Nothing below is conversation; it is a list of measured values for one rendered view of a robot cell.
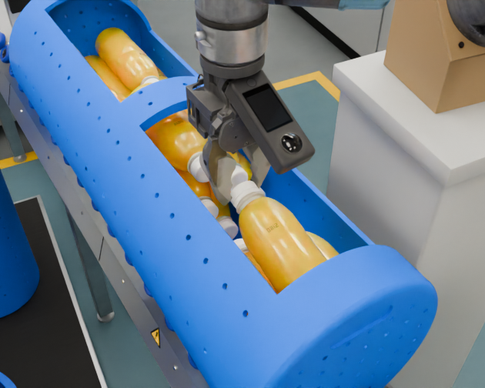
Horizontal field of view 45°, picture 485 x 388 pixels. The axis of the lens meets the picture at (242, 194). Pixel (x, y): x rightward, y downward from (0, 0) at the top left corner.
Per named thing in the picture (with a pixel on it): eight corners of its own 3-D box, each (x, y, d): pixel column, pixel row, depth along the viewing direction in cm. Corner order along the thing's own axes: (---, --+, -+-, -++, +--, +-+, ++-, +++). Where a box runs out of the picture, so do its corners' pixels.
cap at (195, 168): (212, 168, 88) (219, 175, 87) (189, 178, 86) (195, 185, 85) (211, 149, 85) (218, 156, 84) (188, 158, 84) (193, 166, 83)
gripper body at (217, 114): (238, 107, 77) (237, 21, 68) (275, 142, 72) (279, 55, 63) (186, 126, 74) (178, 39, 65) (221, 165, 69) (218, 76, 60)
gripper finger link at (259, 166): (253, 161, 82) (243, 112, 75) (277, 185, 79) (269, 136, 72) (234, 172, 82) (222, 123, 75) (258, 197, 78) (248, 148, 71)
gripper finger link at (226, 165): (208, 182, 80) (215, 125, 74) (230, 209, 76) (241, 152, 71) (187, 188, 78) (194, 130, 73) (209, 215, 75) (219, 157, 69)
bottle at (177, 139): (167, 111, 101) (222, 173, 89) (129, 125, 98) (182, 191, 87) (162, 75, 96) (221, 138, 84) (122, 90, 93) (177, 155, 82)
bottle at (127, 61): (120, 61, 123) (159, 106, 112) (89, 55, 119) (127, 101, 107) (132, 31, 121) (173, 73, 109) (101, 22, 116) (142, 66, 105)
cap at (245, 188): (239, 215, 77) (232, 205, 78) (263, 200, 77) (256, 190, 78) (233, 203, 74) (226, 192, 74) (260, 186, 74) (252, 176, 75)
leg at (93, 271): (110, 306, 207) (75, 173, 163) (117, 318, 203) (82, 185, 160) (95, 313, 205) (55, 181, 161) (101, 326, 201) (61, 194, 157)
